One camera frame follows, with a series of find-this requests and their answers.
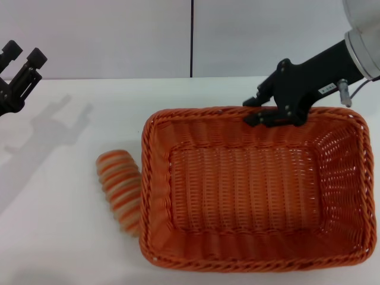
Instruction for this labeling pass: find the thin grey cable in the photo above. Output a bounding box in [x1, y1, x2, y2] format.
[349, 75, 380, 100]

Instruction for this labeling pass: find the silver cable connector plug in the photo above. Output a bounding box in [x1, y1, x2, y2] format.
[337, 78, 353, 108]

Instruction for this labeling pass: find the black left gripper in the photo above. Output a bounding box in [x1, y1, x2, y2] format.
[0, 39, 49, 117]

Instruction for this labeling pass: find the orange cream striped bread roll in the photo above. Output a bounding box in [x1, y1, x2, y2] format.
[95, 150, 142, 238]

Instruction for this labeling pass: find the orange woven rectangular basket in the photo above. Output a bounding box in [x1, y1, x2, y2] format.
[138, 105, 374, 273]

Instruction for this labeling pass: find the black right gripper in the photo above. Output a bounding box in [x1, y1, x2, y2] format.
[242, 40, 365, 129]

